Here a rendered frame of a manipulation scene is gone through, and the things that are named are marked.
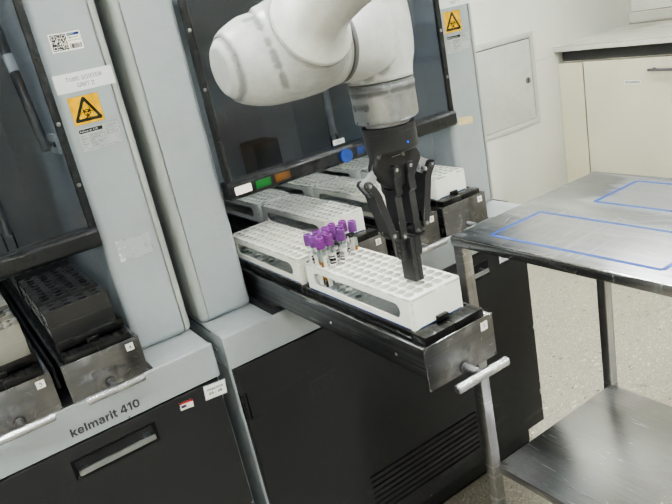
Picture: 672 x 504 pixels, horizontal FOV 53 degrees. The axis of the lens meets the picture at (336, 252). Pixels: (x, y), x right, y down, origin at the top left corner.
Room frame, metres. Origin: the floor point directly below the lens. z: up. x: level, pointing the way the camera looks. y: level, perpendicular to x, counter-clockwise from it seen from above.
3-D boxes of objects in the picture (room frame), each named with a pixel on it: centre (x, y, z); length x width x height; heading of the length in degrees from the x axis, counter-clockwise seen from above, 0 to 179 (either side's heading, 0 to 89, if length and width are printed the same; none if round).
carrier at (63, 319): (1.13, 0.47, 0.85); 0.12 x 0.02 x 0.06; 120
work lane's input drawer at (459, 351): (1.13, 0.01, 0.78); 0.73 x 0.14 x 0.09; 30
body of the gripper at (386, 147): (0.93, -0.11, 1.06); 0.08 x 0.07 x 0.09; 120
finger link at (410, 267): (0.93, -0.10, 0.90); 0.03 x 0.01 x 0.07; 30
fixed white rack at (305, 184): (1.84, 0.07, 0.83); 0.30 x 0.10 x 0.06; 30
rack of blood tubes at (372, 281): (1.02, -0.06, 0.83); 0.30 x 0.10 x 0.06; 30
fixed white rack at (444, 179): (1.64, -0.22, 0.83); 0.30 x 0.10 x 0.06; 30
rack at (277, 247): (1.29, 0.10, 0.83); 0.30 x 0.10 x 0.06; 30
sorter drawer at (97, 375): (1.33, 0.59, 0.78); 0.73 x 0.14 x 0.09; 30
